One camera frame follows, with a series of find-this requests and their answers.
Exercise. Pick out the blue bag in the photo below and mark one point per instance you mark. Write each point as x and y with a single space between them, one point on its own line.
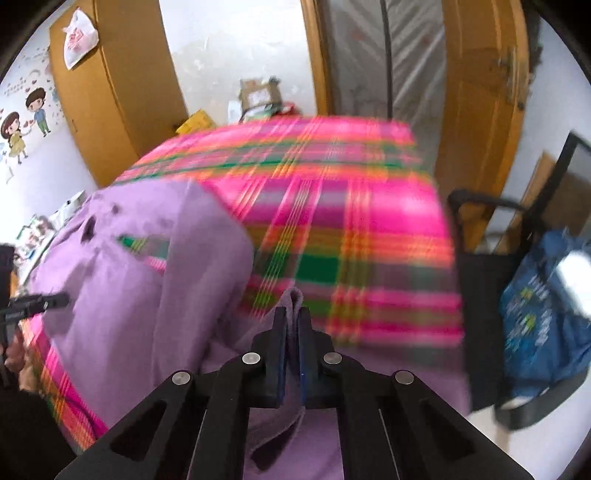
540 323

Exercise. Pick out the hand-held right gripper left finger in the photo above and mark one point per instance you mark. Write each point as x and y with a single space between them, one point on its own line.
280 360

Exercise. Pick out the wooden wardrobe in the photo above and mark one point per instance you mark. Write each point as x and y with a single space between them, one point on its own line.
115 92

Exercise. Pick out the yellow bag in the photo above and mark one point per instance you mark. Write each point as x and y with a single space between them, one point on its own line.
198 122

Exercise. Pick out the clear plastic door curtain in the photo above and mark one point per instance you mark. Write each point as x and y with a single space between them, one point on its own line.
369 60

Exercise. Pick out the black mesh chair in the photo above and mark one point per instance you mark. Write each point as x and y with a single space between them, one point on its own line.
480 300

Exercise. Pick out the purple fleece pants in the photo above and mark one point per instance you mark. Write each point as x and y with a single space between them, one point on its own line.
138 323

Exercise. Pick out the white plastic bag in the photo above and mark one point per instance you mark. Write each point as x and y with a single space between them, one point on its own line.
78 37

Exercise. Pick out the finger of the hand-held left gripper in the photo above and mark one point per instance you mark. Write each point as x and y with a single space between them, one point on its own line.
39 302

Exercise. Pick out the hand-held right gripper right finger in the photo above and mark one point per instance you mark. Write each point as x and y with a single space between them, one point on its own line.
302 360

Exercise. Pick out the brown cardboard box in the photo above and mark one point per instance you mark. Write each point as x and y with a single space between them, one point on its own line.
258 94

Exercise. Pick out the person's left hand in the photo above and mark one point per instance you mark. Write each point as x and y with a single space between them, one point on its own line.
16 355

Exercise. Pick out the person's black jacket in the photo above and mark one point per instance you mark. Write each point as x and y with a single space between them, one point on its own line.
27 438

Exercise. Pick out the wooden door frame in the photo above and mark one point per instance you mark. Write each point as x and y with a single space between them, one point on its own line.
318 55

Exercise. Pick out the cartoon wall stickers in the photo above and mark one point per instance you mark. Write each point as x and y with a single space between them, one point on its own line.
23 129

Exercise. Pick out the pink plaid blanket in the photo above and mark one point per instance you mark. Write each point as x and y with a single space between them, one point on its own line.
346 207

